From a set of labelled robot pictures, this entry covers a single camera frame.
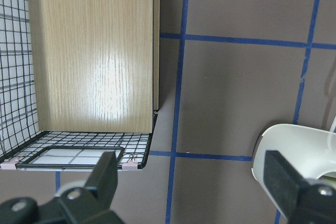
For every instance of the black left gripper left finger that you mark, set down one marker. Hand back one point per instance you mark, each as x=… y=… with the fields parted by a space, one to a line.
x=90 y=202

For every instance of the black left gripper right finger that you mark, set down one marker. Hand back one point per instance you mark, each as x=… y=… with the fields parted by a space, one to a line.
x=300 y=200

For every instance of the white two-slot toaster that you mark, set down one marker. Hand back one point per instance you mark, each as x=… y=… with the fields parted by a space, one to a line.
x=310 y=151

